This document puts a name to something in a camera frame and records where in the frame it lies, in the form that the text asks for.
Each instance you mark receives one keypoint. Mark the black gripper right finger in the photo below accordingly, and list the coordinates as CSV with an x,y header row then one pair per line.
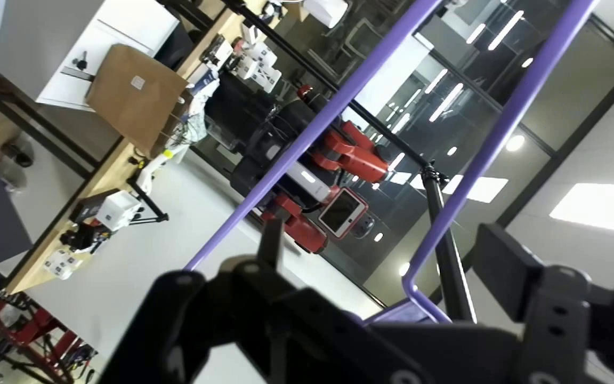
x,y
554,311

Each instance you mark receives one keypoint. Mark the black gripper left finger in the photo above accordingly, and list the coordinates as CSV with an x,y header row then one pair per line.
x,y
159,332

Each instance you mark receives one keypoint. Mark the purple plastic coat hanger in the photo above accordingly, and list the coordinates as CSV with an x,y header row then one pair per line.
x,y
338,107

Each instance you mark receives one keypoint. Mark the black hanging rod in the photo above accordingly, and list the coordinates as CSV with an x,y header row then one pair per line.
x,y
448,248

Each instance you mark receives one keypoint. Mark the rectangular ceiling light panel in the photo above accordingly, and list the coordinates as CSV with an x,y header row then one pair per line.
x,y
607,210

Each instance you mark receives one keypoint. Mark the white device box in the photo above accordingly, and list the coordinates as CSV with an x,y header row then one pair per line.
x,y
117,210

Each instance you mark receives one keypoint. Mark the long wooden desk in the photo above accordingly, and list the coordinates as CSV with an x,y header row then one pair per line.
x,y
112,166

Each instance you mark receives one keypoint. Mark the cardboard box with label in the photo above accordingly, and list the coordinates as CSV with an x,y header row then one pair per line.
x,y
133,97

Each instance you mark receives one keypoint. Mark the white table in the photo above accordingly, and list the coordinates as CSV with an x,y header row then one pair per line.
x,y
107,34

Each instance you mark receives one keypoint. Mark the red metal frame cart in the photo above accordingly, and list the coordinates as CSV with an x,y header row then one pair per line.
x,y
16,320

